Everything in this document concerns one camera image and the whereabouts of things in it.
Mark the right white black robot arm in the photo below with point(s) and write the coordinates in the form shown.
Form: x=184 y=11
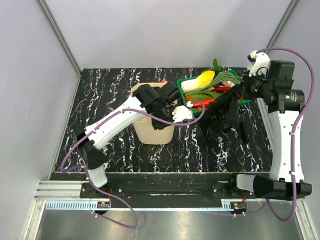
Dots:
x=272 y=81

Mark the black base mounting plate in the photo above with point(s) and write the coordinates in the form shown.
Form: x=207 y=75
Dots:
x=174 y=190

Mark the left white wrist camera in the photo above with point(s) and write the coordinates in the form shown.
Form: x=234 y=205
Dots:
x=183 y=113

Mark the yellow white napa cabbage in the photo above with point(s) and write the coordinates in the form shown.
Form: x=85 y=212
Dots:
x=200 y=81

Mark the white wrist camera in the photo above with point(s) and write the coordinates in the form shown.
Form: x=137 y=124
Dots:
x=183 y=113
x=260 y=62

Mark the beige plastic trash bin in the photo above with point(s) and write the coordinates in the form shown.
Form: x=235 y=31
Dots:
x=148 y=130

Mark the green leafy vegetable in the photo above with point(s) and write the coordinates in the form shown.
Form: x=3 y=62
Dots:
x=202 y=94

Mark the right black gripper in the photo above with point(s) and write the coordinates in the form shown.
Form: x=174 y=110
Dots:
x=246 y=80

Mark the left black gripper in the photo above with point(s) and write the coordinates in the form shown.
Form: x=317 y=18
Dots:
x=157 y=125

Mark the large orange carrot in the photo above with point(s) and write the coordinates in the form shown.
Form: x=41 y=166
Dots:
x=200 y=104

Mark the green long beans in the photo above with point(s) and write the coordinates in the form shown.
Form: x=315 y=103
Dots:
x=221 y=77

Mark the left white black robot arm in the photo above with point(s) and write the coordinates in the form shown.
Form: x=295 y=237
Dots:
x=101 y=132

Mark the green plastic basket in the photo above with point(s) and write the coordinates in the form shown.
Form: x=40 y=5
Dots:
x=196 y=112

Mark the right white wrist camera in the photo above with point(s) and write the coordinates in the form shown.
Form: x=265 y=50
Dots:
x=260 y=62

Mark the black trash bag roll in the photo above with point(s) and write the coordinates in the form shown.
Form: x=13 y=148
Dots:
x=223 y=114

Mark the red chili pepper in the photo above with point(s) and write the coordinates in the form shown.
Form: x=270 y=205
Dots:
x=221 y=89

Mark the aluminium frame rail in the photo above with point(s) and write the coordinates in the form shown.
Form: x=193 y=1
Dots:
x=73 y=210

